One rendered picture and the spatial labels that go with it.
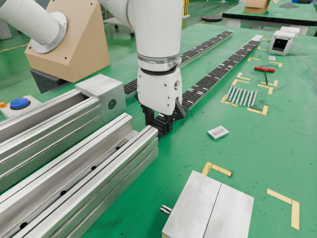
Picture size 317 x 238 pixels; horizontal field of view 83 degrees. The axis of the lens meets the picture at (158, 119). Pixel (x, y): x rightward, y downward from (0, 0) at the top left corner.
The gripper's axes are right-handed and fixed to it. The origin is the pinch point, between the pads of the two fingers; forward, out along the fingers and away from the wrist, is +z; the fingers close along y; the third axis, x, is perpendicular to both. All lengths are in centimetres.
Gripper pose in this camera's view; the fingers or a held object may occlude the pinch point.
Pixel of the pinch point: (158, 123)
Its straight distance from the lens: 46.8
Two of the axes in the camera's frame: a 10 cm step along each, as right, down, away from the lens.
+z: 0.0, 7.8, 6.3
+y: -8.0, -3.7, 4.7
